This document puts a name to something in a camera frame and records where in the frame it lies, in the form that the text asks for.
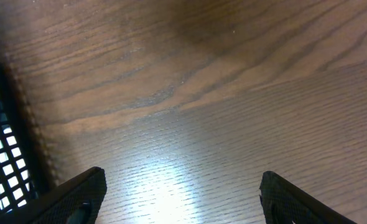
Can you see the black plastic basket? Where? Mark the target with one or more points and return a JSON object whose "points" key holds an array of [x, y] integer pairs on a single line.
{"points": [[22, 176]]}

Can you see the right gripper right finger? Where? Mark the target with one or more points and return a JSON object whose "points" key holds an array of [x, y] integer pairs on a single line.
{"points": [[284, 203]]}

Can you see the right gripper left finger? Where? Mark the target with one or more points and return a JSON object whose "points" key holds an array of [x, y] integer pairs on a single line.
{"points": [[77, 200]]}

